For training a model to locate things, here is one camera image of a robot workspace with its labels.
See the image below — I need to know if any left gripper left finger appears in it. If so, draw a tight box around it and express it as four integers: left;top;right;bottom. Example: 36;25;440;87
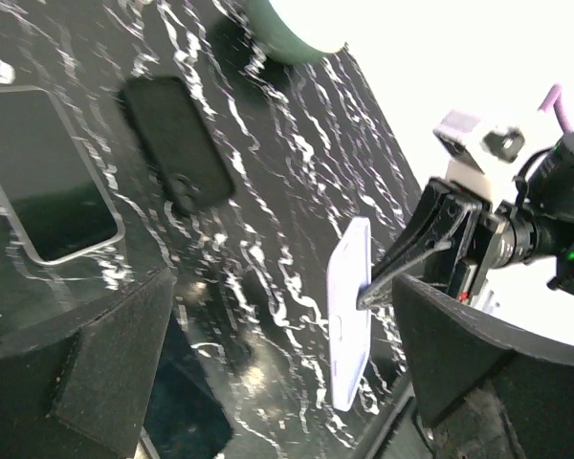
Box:
0;269;173;458

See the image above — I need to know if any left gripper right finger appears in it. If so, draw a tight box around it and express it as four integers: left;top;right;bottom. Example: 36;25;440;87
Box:
392;275;574;458

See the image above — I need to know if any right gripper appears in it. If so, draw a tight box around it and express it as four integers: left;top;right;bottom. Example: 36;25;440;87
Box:
357;178;506;310

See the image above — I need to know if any black phone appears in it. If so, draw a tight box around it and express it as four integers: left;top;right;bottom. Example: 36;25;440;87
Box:
0;86;125;266

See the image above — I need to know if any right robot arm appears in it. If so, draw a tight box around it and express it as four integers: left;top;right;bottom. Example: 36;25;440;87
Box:
357;132;574;310

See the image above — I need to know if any large white bowl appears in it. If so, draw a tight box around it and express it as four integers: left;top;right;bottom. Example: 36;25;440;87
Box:
243;0;349;65

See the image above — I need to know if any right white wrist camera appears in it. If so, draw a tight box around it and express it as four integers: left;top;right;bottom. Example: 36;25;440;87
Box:
433;110;525;208

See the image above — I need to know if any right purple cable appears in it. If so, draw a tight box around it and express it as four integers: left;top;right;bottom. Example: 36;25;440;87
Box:
538;83;574;135

